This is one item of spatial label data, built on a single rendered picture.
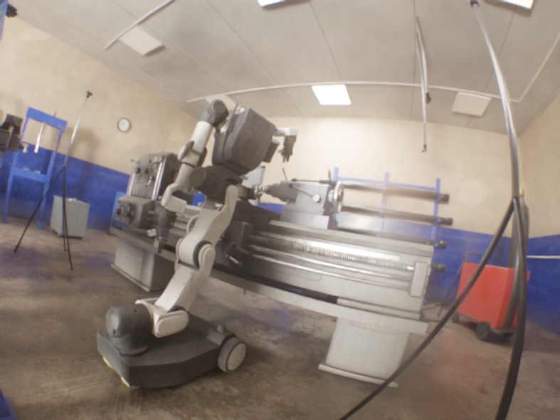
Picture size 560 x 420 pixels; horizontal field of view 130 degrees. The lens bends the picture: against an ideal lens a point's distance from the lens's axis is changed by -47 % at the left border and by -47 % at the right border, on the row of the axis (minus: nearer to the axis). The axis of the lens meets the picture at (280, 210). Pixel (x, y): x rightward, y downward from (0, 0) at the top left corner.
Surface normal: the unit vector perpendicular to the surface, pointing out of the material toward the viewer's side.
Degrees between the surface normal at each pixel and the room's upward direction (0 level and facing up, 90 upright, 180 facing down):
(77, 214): 90
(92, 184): 90
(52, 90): 90
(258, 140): 101
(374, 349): 90
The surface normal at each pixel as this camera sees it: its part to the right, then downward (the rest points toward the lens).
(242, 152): 0.58, 0.25
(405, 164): -0.42, -0.15
